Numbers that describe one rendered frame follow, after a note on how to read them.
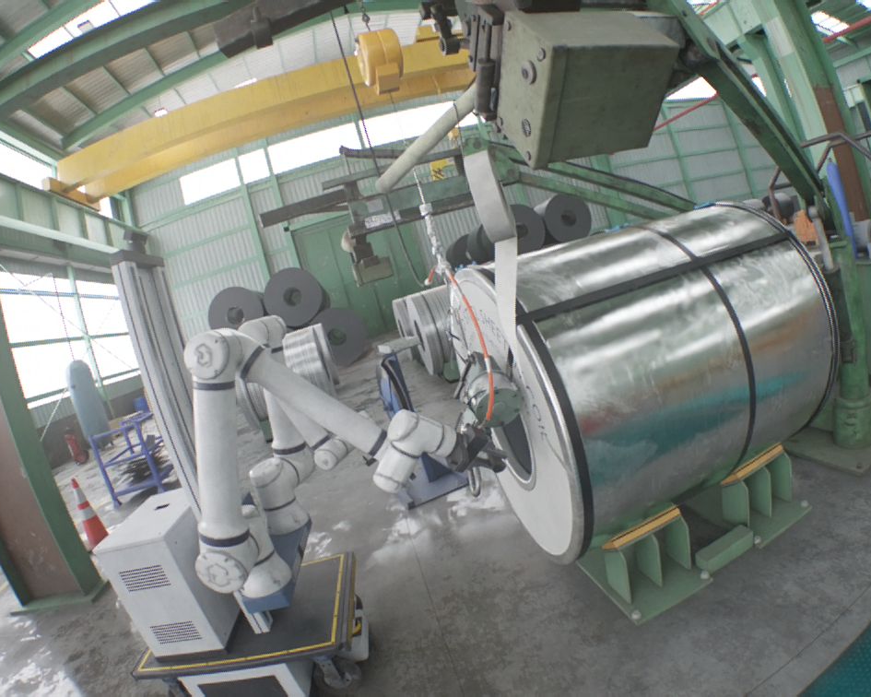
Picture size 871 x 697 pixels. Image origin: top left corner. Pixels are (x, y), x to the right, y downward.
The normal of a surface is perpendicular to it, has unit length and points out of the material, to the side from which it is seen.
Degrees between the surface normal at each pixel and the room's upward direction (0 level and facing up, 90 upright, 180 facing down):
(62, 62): 90
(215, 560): 93
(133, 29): 90
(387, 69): 114
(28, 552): 90
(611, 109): 145
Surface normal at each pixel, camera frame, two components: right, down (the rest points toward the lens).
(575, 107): 0.33, 0.82
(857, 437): -0.69, 0.29
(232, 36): -0.05, 0.14
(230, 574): 0.19, 0.21
